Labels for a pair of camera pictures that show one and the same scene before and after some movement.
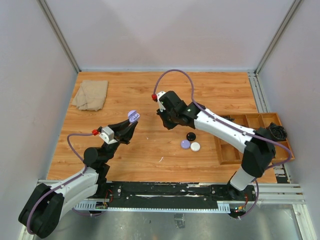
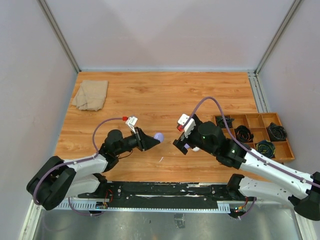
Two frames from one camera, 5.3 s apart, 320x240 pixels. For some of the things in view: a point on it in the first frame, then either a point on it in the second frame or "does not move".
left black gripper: [123, 132] → [144, 142]
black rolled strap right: [278, 131] does not move
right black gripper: [168, 125] → [180, 144]
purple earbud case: [133, 116] → [159, 136]
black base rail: [161, 192] does not move
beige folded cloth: [91, 95] does not move
